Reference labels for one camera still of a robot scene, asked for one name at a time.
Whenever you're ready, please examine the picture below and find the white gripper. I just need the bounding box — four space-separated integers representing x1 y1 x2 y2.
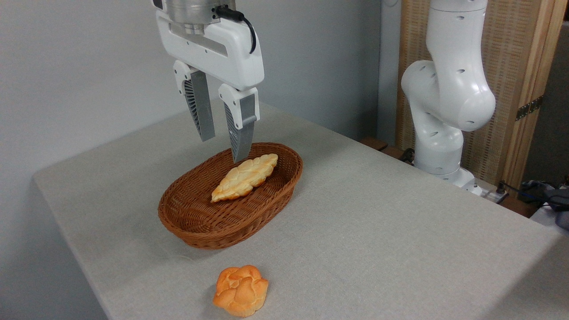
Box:
152 0 265 164

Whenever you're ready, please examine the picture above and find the long braided bread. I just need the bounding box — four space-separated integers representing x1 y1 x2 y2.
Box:
211 153 279 203

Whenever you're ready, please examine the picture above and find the brown oval wicker basket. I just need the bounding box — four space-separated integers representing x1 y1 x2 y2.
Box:
158 142 304 250

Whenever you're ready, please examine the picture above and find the round knotted bread bun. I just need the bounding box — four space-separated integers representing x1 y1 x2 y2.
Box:
212 265 269 317

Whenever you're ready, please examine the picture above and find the grey tablecloth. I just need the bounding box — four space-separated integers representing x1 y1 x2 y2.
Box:
33 93 569 320

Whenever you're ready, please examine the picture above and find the wooden woven folding screen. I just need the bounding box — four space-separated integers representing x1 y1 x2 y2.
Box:
396 0 569 192

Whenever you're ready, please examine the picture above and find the dark metal screen hinge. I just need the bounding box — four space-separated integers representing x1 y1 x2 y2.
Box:
516 96 544 121

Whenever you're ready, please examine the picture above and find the blue grey bag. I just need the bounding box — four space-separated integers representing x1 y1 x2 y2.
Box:
522 180 569 230

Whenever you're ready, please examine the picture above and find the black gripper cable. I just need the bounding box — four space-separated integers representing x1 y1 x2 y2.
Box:
212 4 257 55

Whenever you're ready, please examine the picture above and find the black power cable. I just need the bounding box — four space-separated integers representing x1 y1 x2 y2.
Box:
494 180 569 210

